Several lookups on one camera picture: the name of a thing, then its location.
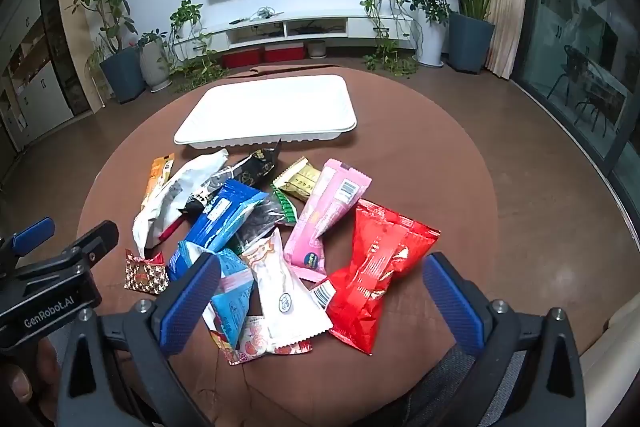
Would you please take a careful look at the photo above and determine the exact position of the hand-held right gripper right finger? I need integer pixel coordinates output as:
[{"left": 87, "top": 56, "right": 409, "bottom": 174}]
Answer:
[{"left": 422, "top": 252, "right": 583, "bottom": 427}]

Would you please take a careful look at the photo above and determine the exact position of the white triangular snack packet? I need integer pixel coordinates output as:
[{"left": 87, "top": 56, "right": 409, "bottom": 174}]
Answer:
[{"left": 241, "top": 227, "right": 334, "bottom": 355}]

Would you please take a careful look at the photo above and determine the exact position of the light blue panda snack packet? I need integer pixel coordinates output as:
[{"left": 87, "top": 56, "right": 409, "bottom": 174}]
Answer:
[{"left": 167, "top": 241, "right": 256, "bottom": 350}]

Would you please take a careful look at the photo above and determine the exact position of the gold snack packet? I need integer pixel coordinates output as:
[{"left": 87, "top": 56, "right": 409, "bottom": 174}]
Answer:
[{"left": 271, "top": 157, "right": 321, "bottom": 202}]

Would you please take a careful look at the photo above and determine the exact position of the glass sliding door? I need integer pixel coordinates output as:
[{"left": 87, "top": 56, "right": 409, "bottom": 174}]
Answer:
[{"left": 510, "top": 0, "right": 640, "bottom": 208}]

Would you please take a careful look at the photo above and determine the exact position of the grey mesh fabric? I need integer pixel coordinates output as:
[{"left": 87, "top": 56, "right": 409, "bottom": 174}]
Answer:
[{"left": 400, "top": 344, "right": 481, "bottom": 427}]

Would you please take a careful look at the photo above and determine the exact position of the white red-print snack packet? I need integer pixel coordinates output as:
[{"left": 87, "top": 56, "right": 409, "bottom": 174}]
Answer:
[{"left": 209, "top": 314, "right": 313, "bottom": 365}]

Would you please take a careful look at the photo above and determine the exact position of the cream cushioned seat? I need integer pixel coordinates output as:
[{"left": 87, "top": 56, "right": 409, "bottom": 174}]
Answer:
[{"left": 577, "top": 302, "right": 640, "bottom": 427}]

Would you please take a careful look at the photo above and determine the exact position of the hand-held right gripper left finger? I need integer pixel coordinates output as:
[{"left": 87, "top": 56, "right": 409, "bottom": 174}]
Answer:
[{"left": 57, "top": 252, "right": 223, "bottom": 427}]

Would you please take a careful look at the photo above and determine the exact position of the person's left hand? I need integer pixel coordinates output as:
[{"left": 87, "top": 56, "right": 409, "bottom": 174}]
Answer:
[{"left": 0, "top": 337, "right": 63, "bottom": 427}]

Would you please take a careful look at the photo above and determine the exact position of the white plastic tray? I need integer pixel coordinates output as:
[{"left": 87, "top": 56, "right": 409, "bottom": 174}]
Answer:
[{"left": 173, "top": 74, "right": 358, "bottom": 146}]

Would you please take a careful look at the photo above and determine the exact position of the red white stick snack packet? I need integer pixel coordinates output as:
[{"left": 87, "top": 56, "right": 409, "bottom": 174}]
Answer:
[{"left": 156, "top": 217, "right": 185, "bottom": 242}]

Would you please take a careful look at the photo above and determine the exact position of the white television cabinet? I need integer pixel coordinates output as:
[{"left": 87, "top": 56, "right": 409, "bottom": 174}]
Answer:
[{"left": 172, "top": 9, "right": 416, "bottom": 58}]

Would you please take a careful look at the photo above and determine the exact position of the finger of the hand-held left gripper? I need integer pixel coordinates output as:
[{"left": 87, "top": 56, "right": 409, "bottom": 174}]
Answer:
[
  {"left": 12, "top": 220, "right": 120, "bottom": 288},
  {"left": 0, "top": 217, "right": 56, "bottom": 268}
]

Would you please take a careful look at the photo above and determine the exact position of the red storage box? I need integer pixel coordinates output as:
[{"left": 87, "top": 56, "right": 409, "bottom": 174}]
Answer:
[
  {"left": 221, "top": 49, "right": 264, "bottom": 68},
  {"left": 264, "top": 46, "right": 306, "bottom": 62}
]

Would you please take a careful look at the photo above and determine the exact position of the wood and white cabinet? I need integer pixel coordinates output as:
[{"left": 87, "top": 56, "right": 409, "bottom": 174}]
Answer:
[{"left": 0, "top": 0, "right": 93, "bottom": 152}]

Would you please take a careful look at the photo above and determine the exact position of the thin-stem tree in blue pot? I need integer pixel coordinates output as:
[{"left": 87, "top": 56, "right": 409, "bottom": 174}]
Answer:
[{"left": 67, "top": 0, "right": 146, "bottom": 104}]

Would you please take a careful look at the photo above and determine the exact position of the small plant in white pot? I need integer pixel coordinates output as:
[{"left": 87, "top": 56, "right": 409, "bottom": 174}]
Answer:
[{"left": 137, "top": 31, "right": 173, "bottom": 92}]

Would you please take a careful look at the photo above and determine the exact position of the bushy plant in white pot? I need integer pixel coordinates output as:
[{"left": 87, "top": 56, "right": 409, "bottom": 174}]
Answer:
[{"left": 405, "top": 0, "right": 451, "bottom": 68}]

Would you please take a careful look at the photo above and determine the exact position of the orange snack packet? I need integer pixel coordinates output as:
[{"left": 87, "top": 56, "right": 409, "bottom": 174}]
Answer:
[{"left": 141, "top": 153, "right": 176, "bottom": 208}]

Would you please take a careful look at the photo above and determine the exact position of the black snack packet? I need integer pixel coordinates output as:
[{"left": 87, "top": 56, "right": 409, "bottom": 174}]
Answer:
[{"left": 184, "top": 139, "right": 282, "bottom": 214}]

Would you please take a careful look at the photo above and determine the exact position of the red snack bag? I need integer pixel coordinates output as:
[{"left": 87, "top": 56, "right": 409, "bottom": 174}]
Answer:
[{"left": 327, "top": 198, "right": 442, "bottom": 355}]

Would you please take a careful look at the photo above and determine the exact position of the clear green-edged snack packet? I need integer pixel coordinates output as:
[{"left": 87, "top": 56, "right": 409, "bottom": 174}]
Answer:
[{"left": 235, "top": 187, "right": 298, "bottom": 255}]

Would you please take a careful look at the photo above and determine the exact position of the pink snack packet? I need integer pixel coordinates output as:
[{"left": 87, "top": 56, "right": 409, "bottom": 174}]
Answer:
[{"left": 283, "top": 158, "right": 373, "bottom": 283}]

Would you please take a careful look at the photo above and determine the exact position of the small cable bundle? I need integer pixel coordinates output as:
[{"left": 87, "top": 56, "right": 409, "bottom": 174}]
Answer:
[{"left": 230, "top": 7, "right": 284, "bottom": 25}]

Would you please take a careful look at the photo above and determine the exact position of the small red patterned candy packet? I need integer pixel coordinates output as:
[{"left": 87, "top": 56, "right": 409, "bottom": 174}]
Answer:
[{"left": 123, "top": 248, "right": 171, "bottom": 295}]

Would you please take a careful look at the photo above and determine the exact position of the large white snack bag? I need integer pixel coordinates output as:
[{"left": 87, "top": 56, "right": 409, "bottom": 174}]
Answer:
[{"left": 132, "top": 148, "right": 230, "bottom": 258}]

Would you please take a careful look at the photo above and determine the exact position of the black patio chair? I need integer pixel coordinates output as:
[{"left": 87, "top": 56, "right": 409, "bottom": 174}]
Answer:
[{"left": 547, "top": 44, "right": 601, "bottom": 115}]

